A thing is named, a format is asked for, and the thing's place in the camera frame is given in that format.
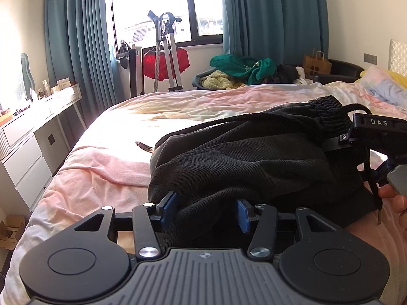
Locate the green garment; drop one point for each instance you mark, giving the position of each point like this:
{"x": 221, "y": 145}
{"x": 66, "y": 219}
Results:
{"x": 235, "y": 66}

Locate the orange tray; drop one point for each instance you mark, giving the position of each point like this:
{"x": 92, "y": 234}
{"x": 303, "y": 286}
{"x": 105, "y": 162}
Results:
{"x": 5, "y": 117}

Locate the wavy green framed mirror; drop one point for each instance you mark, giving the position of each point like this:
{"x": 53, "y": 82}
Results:
{"x": 26, "y": 76}

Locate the cardboard box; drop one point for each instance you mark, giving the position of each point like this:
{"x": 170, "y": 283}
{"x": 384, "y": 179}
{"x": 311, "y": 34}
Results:
{"x": 12, "y": 232}

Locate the black pants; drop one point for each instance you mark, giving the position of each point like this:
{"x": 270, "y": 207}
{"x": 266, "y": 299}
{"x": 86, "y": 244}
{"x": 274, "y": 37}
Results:
{"x": 238, "y": 159}

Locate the yellow knitted blanket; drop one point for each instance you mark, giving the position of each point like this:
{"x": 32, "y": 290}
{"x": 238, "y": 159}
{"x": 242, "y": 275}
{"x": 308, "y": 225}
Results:
{"x": 219, "y": 82}

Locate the white quilted headboard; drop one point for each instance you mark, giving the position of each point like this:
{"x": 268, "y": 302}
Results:
{"x": 399, "y": 54}

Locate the small white box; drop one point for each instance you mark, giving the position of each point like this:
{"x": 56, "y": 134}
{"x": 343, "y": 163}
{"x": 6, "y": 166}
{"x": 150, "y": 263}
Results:
{"x": 64, "y": 84}

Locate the red garment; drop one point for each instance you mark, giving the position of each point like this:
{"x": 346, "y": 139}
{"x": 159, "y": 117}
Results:
{"x": 149, "y": 66}

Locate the black armchair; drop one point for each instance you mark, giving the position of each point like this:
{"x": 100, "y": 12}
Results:
{"x": 345, "y": 68}

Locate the dark laundry basket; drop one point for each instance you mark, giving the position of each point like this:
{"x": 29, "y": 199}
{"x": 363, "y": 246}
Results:
{"x": 197, "y": 81}

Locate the garment steamer stand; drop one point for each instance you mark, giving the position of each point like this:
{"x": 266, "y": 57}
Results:
{"x": 170, "y": 54}

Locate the white dressing table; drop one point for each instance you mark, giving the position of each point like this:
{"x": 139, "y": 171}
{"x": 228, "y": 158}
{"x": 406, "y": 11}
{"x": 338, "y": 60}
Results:
{"x": 25, "y": 152}

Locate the pile of black clothes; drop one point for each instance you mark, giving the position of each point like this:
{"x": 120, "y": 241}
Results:
{"x": 283, "y": 74}

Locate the white cloth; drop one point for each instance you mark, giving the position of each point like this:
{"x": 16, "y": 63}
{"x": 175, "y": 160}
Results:
{"x": 302, "y": 76}

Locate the grey wall switch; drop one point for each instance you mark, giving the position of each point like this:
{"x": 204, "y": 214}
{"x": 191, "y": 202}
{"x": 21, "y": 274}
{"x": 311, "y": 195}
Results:
{"x": 370, "y": 58}

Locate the bed with pastel sheet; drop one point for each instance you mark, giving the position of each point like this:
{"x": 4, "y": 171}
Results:
{"x": 127, "y": 165}

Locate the black framed window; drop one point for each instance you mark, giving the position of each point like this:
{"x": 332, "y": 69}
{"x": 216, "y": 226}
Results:
{"x": 133, "y": 3}

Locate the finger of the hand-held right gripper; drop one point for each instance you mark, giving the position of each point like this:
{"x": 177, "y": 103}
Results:
{"x": 337, "y": 143}

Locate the person's right hand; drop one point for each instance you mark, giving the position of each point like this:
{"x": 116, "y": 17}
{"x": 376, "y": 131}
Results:
{"x": 396, "y": 206}

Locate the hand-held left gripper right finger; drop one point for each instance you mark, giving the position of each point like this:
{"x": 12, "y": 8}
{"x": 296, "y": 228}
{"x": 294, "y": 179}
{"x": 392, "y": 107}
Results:
{"x": 243, "y": 216}

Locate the glass bottle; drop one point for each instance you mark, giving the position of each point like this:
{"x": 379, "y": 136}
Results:
{"x": 46, "y": 89}

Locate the teal curtain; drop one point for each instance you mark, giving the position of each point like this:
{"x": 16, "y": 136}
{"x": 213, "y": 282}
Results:
{"x": 76, "y": 38}
{"x": 276, "y": 16}

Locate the pastel pillow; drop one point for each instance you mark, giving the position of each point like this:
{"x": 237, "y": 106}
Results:
{"x": 384, "y": 89}

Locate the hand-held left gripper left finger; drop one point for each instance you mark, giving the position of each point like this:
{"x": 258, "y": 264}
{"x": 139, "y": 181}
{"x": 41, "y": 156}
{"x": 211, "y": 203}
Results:
{"x": 168, "y": 213}

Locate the yellow pillow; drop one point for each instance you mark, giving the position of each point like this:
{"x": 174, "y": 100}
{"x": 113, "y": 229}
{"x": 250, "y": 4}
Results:
{"x": 399, "y": 75}

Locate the brown paper bag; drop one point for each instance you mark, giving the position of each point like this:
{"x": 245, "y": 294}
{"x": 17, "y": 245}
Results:
{"x": 318, "y": 66}

